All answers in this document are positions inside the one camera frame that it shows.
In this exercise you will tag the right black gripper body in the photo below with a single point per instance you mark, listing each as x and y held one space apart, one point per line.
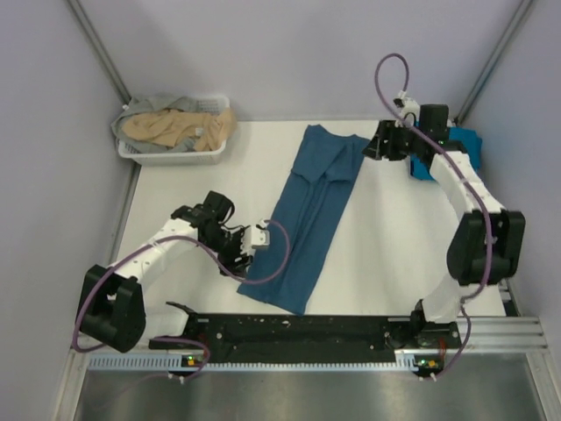
399 142

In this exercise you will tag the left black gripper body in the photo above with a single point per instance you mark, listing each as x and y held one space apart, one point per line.
228 247

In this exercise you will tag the dark blue t shirt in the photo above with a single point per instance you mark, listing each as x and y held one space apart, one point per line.
309 209

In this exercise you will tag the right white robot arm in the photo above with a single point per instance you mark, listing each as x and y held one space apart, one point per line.
486 246

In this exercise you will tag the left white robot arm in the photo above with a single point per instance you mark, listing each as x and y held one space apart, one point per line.
112 307

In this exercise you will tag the folded bright blue t shirt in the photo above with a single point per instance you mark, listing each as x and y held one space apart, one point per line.
468 138

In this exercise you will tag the beige t shirt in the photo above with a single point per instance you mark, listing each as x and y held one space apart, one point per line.
197 131

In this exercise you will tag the white plastic basket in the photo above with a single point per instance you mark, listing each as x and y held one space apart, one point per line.
211 104

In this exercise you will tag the grey t shirt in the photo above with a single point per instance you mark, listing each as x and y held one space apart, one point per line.
152 103

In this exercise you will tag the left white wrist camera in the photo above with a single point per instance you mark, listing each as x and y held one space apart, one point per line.
256 237

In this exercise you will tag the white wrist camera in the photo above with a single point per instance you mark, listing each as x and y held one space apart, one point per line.
407 106
256 237

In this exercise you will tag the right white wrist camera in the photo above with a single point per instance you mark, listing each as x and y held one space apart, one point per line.
407 106

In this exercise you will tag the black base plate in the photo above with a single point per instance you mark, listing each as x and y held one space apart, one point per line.
277 339

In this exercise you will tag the light blue cable duct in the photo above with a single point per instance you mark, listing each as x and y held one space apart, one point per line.
190 362

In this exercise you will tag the left aluminium frame post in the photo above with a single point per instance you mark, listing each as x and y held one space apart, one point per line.
99 50

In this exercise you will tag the aluminium frame post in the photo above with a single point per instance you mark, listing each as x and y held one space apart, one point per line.
99 50
520 15

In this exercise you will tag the right aluminium frame post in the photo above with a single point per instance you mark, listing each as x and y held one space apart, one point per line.
520 15

